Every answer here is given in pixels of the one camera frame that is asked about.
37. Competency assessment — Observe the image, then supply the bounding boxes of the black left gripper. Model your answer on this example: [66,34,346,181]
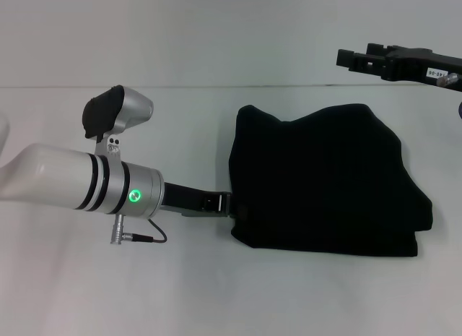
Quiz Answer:
[159,181,250,221]

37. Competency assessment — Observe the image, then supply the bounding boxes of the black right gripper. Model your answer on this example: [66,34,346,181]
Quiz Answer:
[335,43,462,91]

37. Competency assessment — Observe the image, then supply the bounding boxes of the black shirt with FREE print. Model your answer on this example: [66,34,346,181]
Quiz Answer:
[227,103,433,259]

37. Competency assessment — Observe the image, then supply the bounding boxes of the knurled silver connector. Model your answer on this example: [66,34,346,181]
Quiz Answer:
[110,214,126,245]

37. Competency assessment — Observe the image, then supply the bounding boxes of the thin black left gripper cable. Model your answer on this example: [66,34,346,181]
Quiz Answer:
[123,217,168,244]

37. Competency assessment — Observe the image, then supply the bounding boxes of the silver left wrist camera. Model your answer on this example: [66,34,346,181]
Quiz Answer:
[82,85,154,158]

